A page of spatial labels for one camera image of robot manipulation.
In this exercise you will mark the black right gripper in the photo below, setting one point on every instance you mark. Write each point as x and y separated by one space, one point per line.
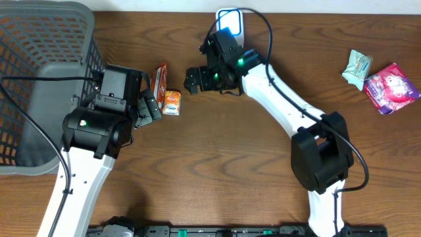
204 83

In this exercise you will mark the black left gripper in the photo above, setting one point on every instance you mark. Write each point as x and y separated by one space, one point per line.
145 110

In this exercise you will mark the small orange tissue pack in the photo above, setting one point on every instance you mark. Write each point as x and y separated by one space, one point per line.
172 103

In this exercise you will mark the orange brown snack packet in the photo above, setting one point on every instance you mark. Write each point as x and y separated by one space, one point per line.
158 84

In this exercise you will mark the teal tissue pack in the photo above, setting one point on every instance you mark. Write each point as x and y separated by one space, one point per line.
357 69

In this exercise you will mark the red purple snack packet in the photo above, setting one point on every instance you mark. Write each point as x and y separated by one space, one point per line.
390 90

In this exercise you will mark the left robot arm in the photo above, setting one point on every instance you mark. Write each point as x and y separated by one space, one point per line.
93 135

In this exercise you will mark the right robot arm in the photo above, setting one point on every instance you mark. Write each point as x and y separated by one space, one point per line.
320 158

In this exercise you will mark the white barcode scanner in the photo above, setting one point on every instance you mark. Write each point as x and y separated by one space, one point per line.
233 19

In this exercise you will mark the dark grey plastic basket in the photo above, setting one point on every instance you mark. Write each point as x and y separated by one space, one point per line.
49 59

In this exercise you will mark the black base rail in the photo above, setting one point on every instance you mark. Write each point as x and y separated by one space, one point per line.
297 230

